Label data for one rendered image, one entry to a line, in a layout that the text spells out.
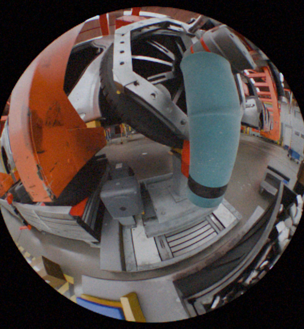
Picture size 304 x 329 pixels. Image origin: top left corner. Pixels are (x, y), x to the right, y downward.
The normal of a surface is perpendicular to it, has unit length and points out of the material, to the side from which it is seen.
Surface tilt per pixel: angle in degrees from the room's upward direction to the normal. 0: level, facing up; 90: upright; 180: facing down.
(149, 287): 0
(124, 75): 90
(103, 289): 0
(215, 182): 90
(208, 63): 87
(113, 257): 0
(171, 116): 90
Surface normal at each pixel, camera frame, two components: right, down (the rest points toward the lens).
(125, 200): 0.23, 0.38
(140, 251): -0.11, -0.91
